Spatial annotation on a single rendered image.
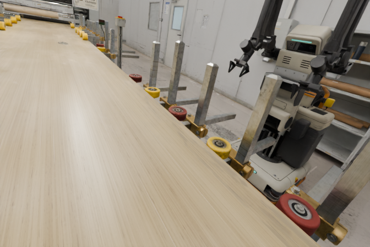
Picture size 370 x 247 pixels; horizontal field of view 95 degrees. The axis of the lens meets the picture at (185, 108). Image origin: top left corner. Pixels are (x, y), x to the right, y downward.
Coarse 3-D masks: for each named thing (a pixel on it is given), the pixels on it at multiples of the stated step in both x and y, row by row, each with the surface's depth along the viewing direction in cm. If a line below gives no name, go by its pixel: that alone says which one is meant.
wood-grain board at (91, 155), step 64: (0, 64) 86; (64, 64) 105; (0, 128) 45; (64, 128) 49; (128, 128) 55; (0, 192) 30; (64, 192) 32; (128, 192) 35; (192, 192) 37; (256, 192) 40
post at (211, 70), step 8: (208, 64) 67; (216, 64) 67; (208, 72) 67; (216, 72) 68; (208, 80) 68; (208, 88) 69; (200, 96) 73; (208, 96) 71; (200, 104) 73; (208, 104) 74; (200, 112) 74; (200, 120) 75
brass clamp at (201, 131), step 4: (192, 116) 84; (184, 120) 83; (188, 120) 80; (192, 120) 80; (192, 124) 78; (196, 124) 77; (204, 124) 79; (192, 128) 79; (196, 128) 76; (200, 128) 76; (204, 128) 75; (192, 132) 79; (196, 132) 76; (200, 132) 75; (204, 132) 76; (200, 136) 76; (204, 136) 78
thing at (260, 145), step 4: (260, 140) 78; (264, 140) 79; (268, 140) 79; (272, 140) 80; (256, 144) 74; (260, 144) 75; (264, 144) 76; (268, 144) 78; (272, 144) 81; (256, 148) 72; (260, 148) 74; (264, 148) 77; (252, 152) 71; (256, 152) 74; (224, 160) 61; (228, 160) 61; (228, 164) 63
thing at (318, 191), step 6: (330, 168) 62; (336, 168) 63; (330, 174) 59; (336, 174) 60; (324, 180) 56; (330, 180) 56; (318, 186) 52; (324, 186) 53; (330, 186) 56; (312, 192) 50; (318, 192) 50; (324, 192) 51; (312, 198) 48; (318, 198) 48
